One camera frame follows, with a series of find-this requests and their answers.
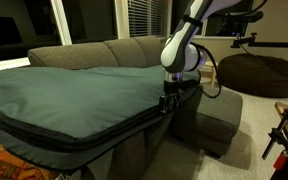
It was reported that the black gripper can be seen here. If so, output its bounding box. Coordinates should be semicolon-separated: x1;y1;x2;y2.
159;79;193;116

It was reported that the green zippered bag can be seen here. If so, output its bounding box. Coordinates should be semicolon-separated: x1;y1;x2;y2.
0;63;202;174

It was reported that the grey fabric sofa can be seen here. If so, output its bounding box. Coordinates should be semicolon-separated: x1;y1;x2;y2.
27;34;244;180

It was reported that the small wooden stool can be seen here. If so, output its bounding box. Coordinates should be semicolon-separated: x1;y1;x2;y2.
200;60;220;88

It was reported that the white window blind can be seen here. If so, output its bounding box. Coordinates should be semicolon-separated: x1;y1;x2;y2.
127;0;169;38

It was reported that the dark brown beanbag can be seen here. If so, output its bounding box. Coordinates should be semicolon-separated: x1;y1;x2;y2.
217;53;288;99

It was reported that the black orange bar clamp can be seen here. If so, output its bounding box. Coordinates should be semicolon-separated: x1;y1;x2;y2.
262;111;288;172

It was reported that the orange patterned blanket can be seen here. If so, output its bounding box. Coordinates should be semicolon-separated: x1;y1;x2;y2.
0;143;60;180

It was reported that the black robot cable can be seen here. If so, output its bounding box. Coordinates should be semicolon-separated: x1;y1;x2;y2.
192;42;223;100

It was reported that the white window frame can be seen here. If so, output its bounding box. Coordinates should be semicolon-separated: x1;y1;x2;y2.
0;0;172;75

